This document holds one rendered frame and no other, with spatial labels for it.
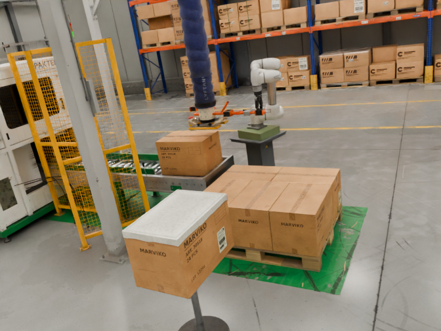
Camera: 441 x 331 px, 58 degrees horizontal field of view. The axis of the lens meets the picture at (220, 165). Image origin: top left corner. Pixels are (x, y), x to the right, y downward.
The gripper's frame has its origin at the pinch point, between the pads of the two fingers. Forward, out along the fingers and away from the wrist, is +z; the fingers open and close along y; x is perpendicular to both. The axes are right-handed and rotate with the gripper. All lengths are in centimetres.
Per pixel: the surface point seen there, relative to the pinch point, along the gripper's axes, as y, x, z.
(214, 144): -7, -61, 38
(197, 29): 9, -51, -84
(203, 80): 10, -53, -36
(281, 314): 138, 57, 121
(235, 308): 142, 21, 121
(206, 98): 9, -53, -18
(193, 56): 13, -57, -60
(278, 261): 77, 34, 118
